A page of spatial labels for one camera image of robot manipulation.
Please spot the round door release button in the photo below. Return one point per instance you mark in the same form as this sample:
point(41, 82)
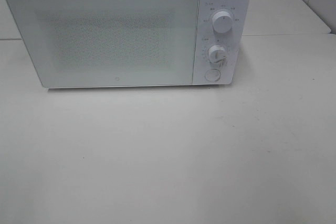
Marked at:
point(212, 75)

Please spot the white timer knob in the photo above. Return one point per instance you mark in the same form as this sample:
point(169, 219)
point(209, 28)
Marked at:
point(217, 54)

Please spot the white microwave door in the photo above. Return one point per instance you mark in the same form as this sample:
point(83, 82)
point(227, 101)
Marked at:
point(108, 43)

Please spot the upper white power knob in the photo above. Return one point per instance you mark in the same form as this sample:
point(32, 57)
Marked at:
point(222, 21)

